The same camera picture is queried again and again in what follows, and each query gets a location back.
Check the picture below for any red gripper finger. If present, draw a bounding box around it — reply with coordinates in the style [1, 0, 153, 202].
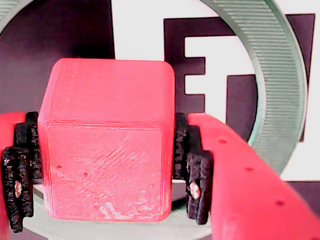
[0, 111, 43, 240]
[172, 112, 320, 240]

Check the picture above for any red cube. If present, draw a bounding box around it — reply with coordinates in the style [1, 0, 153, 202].
[37, 57, 176, 223]

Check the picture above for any black white marker checkerboard mat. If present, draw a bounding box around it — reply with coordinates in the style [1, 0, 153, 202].
[0, 0, 320, 240]

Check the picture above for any green ring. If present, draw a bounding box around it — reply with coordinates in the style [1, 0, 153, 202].
[0, 0, 311, 240]

